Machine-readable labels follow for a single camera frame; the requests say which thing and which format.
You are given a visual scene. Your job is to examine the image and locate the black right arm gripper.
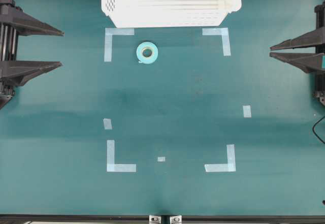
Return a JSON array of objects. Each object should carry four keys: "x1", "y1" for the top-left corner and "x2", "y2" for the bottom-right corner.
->
[{"x1": 269, "y1": 1, "x2": 325, "y2": 105}]

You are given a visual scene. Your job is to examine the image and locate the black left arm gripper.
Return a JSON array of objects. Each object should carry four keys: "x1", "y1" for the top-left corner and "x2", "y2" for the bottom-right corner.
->
[{"x1": 1, "y1": 0, "x2": 64, "y2": 102}]

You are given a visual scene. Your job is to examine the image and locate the light blue tape roll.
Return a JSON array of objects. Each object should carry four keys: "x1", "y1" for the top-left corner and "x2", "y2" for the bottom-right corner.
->
[{"x1": 136, "y1": 42, "x2": 158, "y2": 65}]

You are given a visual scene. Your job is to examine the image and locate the small right tape strip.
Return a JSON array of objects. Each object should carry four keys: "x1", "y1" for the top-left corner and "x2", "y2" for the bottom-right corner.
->
[{"x1": 243, "y1": 105, "x2": 251, "y2": 118}]

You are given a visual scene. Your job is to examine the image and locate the small tape strip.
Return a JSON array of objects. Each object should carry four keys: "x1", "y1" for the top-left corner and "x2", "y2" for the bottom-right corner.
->
[
  {"x1": 103, "y1": 118, "x2": 113, "y2": 130},
  {"x1": 243, "y1": 105, "x2": 251, "y2": 118}
]

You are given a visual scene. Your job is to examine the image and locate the top right tape corner marker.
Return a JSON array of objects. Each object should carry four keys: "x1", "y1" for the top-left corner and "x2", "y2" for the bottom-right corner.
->
[{"x1": 202, "y1": 27, "x2": 231, "y2": 56}]

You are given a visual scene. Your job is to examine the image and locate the tape corner marker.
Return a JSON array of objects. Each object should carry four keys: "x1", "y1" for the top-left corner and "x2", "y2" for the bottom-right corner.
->
[
  {"x1": 107, "y1": 140, "x2": 137, "y2": 173},
  {"x1": 202, "y1": 27, "x2": 231, "y2": 56},
  {"x1": 104, "y1": 28, "x2": 135, "y2": 62},
  {"x1": 204, "y1": 144, "x2": 236, "y2": 173}
]

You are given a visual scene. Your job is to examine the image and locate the top left tape corner marker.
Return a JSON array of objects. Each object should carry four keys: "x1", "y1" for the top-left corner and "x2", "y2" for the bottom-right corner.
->
[{"x1": 104, "y1": 28, "x2": 135, "y2": 62}]

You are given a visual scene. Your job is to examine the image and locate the small left tape strip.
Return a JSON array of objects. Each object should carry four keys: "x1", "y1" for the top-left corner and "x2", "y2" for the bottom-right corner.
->
[{"x1": 103, "y1": 118, "x2": 113, "y2": 130}]

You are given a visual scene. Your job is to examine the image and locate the white perforated plastic basket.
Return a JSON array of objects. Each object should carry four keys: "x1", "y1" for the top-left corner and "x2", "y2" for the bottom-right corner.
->
[{"x1": 101, "y1": 0, "x2": 242, "y2": 28}]

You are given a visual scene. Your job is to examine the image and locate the bottom right tape corner marker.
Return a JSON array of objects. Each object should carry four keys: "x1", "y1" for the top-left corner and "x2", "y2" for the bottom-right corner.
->
[{"x1": 204, "y1": 144, "x2": 236, "y2": 173}]

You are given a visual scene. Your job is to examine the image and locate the bottom left tape corner marker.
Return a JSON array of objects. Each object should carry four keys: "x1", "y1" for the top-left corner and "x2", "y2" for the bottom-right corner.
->
[{"x1": 107, "y1": 140, "x2": 137, "y2": 173}]

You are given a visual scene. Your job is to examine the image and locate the tiny centre tape square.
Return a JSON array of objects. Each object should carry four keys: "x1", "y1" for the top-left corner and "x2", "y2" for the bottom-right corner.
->
[{"x1": 157, "y1": 156, "x2": 166, "y2": 162}]

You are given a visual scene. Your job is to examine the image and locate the black cable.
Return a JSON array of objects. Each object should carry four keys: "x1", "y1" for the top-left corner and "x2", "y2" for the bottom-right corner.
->
[{"x1": 312, "y1": 114, "x2": 325, "y2": 145}]

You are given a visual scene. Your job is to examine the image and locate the right metal table bracket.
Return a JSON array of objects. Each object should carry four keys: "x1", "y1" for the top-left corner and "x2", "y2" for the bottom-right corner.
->
[{"x1": 170, "y1": 215, "x2": 182, "y2": 224}]

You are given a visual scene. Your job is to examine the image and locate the metal table bracket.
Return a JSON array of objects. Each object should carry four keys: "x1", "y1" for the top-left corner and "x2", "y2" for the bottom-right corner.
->
[
  {"x1": 149, "y1": 215, "x2": 161, "y2": 224},
  {"x1": 170, "y1": 215, "x2": 182, "y2": 224}
]

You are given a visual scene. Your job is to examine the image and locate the left metal table bracket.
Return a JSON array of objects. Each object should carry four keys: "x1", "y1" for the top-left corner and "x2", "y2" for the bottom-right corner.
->
[{"x1": 149, "y1": 215, "x2": 161, "y2": 224}]

